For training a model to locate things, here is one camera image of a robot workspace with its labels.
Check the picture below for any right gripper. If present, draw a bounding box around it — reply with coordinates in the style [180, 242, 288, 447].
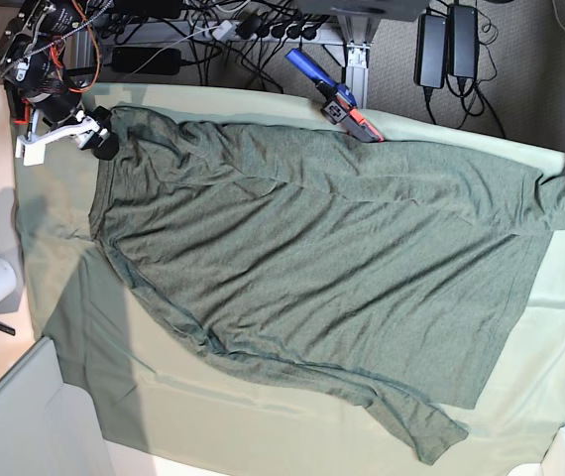
[72, 106, 119, 161]

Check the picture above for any dark green T-shirt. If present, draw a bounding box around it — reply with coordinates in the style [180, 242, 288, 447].
[89, 106, 565, 465]

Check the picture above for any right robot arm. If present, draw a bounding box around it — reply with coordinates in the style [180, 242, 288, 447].
[0, 1, 119, 167]

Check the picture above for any black box on floor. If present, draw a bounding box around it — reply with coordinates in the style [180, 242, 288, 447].
[111, 47, 182, 75]

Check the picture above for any grey power strip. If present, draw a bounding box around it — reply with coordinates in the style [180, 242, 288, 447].
[191, 20, 343, 45]

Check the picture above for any white charger plug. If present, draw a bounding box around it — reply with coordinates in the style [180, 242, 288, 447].
[211, 20, 237, 43]

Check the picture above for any left black power adapter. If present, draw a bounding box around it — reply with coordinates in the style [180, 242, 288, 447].
[447, 4, 479, 79]

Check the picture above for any blue and orange clamp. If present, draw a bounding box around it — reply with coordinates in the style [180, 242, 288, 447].
[285, 49, 384, 143]

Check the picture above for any light green table cloth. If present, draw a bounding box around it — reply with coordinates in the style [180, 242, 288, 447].
[13, 81, 565, 472]

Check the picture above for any light green box edge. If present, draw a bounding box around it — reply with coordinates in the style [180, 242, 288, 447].
[0, 338, 115, 475]

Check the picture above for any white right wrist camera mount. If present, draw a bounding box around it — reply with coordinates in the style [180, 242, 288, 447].
[14, 109, 94, 167]

